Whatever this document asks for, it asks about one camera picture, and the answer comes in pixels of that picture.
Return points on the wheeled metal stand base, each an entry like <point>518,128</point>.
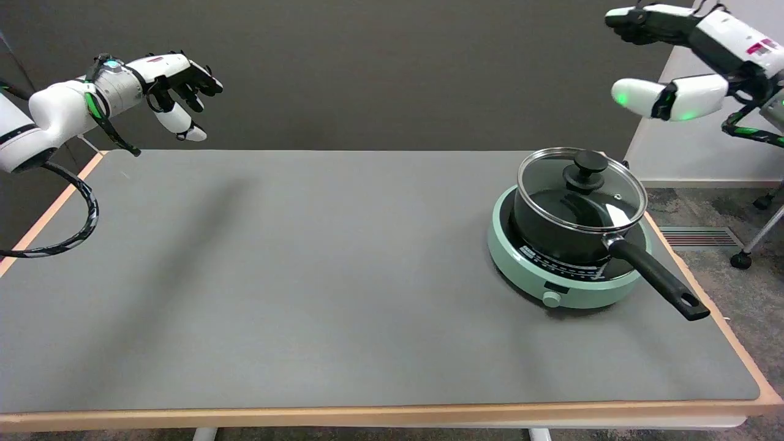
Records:
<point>741,260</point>

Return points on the white table leg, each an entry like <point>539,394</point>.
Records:
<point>540,434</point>
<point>205,434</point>

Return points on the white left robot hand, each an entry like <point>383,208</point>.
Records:
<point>165,64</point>

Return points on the glass pot lid black knob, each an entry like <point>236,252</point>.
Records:
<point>587,168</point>

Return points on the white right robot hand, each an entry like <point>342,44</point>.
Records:
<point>735,46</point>

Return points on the floor vent grille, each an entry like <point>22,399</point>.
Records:
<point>698,237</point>

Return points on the white background panel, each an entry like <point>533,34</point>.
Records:
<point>692,153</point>

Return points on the grey table mat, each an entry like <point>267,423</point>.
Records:
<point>306,275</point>

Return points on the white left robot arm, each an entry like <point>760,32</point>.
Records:
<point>55,110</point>

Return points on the mint green induction cooker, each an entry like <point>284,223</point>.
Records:
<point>520,269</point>

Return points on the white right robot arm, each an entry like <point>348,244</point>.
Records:
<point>776,111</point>

